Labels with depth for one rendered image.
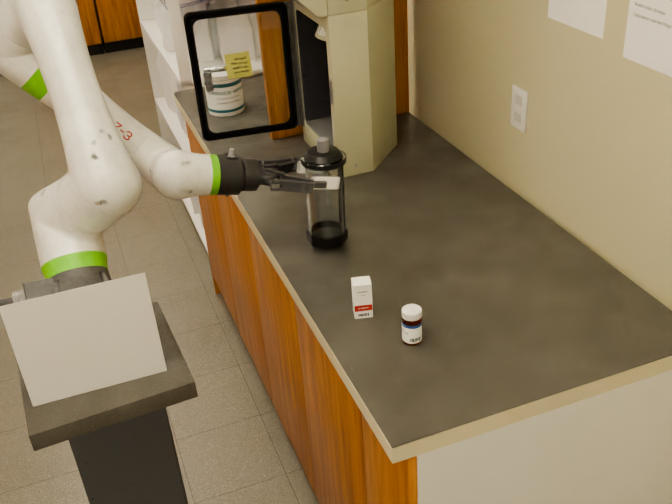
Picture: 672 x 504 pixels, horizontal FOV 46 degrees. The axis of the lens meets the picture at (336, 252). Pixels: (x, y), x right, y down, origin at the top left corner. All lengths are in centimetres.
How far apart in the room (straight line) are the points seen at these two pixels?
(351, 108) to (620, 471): 116
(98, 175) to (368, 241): 76
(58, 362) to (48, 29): 64
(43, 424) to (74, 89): 64
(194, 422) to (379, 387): 148
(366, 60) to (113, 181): 95
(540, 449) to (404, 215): 77
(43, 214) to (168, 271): 219
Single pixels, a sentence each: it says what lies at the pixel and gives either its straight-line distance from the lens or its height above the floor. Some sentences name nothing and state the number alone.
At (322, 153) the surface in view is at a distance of 186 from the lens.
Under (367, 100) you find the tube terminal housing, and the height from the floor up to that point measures 116.
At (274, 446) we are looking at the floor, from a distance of 279.
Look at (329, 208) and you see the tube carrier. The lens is 189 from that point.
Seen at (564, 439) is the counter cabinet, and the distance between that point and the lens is 166.
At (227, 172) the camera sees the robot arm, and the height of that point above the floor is 121.
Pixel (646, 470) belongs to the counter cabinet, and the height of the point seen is 63.
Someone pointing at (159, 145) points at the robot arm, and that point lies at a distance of 188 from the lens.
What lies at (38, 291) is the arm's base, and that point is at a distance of 162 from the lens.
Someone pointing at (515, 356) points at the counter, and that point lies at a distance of 163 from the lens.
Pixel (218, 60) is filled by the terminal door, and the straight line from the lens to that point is 246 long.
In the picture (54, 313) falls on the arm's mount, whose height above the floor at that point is 114.
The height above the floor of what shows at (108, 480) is 71.
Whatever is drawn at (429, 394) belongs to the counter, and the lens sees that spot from 153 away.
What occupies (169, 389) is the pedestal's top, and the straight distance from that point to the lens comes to 161.
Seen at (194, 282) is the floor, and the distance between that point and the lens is 368.
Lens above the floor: 196
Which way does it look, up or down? 31 degrees down
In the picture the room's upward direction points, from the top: 4 degrees counter-clockwise
